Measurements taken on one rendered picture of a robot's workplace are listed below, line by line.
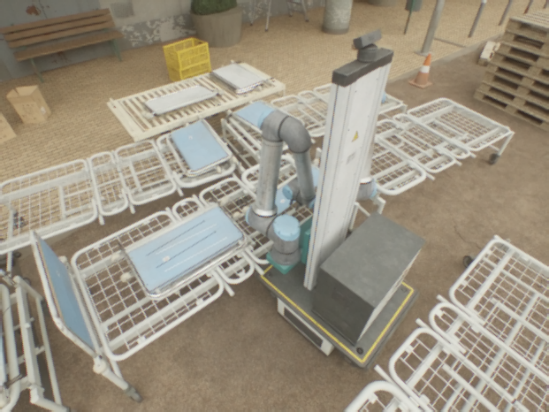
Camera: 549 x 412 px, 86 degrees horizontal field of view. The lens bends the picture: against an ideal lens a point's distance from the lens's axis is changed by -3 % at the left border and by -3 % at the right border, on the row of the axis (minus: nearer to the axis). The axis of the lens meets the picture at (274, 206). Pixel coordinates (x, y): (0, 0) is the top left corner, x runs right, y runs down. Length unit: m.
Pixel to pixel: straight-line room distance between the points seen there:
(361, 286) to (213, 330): 1.22
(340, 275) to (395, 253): 0.35
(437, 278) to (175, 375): 2.13
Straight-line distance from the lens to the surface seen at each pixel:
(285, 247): 1.74
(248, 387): 2.27
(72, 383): 2.63
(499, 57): 5.79
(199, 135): 3.10
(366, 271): 1.67
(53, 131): 5.19
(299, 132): 1.41
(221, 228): 2.17
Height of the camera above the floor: 2.20
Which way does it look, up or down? 46 degrees down
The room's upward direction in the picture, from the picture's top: straight up
